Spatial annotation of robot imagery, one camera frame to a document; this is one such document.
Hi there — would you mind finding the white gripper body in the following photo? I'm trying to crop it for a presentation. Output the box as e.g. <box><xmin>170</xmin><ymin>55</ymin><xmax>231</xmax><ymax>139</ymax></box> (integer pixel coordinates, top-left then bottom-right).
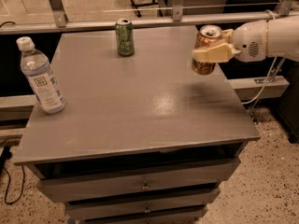
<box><xmin>233</xmin><ymin>21</ymin><xmax>267</xmax><ymax>63</ymax></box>

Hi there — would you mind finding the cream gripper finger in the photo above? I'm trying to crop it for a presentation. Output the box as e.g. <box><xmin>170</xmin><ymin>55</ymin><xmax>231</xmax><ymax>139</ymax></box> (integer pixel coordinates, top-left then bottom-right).
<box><xmin>222</xmin><ymin>29</ymin><xmax>234</xmax><ymax>44</ymax></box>
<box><xmin>192</xmin><ymin>43</ymin><xmax>240</xmax><ymax>63</ymax></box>

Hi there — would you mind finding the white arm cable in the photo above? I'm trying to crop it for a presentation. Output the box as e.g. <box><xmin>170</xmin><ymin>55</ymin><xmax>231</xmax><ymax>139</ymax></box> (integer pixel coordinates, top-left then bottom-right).
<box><xmin>241</xmin><ymin>9</ymin><xmax>278</xmax><ymax>105</ymax></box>

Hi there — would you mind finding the orange soda can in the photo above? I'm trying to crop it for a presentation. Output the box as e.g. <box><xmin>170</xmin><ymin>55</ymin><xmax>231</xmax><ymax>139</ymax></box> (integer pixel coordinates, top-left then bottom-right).
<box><xmin>192</xmin><ymin>25</ymin><xmax>222</xmax><ymax>75</ymax></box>

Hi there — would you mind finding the grey metal rail frame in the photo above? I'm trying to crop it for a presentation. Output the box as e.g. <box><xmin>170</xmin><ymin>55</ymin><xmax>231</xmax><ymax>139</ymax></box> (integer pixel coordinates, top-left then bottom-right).
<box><xmin>0</xmin><ymin>0</ymin><xmax>298</xmax><ymax>34</ymax></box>

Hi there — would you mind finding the black floor cable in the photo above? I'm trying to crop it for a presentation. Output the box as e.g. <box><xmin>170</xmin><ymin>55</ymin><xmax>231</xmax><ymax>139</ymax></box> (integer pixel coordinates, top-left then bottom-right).
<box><xmin>0</xmin><ymin>137</ymin><xmax>26</xmax><ymax>205</ymax></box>

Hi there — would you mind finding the grey drawer cabinet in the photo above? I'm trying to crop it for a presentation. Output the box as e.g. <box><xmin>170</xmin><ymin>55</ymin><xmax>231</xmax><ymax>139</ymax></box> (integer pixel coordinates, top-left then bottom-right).
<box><xmin>13</xmin><ymin>26</ymin><xmax>259</xmax><ymax>224</ymax></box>

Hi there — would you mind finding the black stand base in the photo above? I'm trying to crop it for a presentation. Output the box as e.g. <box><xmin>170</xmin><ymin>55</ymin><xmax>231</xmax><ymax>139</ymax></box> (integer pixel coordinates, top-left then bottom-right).
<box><xmin>130</xmin><ymin>0</ymin><xmax>158</xmax><ymax>18</ymax></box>

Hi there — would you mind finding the green soda can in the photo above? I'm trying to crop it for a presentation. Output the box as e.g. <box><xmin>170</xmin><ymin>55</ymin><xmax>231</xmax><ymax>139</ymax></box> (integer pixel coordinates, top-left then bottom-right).
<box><xmin>115</xmin><ymin>18</ymin><xmax>135</xmax><ymax>56</ymax></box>

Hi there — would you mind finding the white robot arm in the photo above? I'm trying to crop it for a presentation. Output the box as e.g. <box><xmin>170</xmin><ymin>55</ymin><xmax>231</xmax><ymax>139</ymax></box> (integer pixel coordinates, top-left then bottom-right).
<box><xmin>192</xmin><ymin>16</ymin><xmax>299</xmax><ymax>63</ymax></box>

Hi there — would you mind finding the clear blue plastic water bottle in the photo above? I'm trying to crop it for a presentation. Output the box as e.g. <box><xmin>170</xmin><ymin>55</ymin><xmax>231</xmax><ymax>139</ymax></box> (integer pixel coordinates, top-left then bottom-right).
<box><xmin>16</xmin><ymin>36</ymin><xmax>65</xmax><ymax>114</ymax></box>

